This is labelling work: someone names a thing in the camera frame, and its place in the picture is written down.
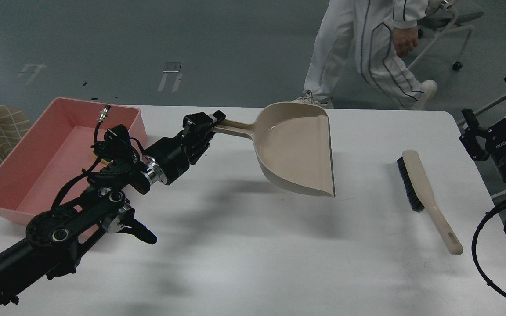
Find person's bare hand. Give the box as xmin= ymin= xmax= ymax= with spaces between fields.
xmin=392 ymin=26 xmax=419 ymax=58

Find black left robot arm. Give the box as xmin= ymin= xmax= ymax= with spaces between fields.
xmin=0 ymin=111 xmax=226 ymax=306

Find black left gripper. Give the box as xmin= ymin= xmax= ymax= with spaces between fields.
xmin=142 ymin=110 xmax=226 ymax=185

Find person in white clothes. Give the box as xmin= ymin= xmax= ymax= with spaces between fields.
xmin=295 ymin=0 xmax=437 ymax=110

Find pink plastic bin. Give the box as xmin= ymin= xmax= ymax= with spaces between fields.
xmin=0 ymin=97 xmax=149 ymax=226

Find beige hand brush black bristles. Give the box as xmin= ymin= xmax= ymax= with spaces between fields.
xmin=396 ymin=150 xmax=464 ymax=255

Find yellow green sponge piece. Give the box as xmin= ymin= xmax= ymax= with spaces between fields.
xmin=91 ymin=153 xmax=107 ymax=165

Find beige plastic dustpan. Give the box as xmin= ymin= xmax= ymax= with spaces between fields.
xmin=213 ymin=102 xmax=335 ymax=198

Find white office chair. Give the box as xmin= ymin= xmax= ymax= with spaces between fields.
xmin=408 ymin=0 xmax=485 ymax=71

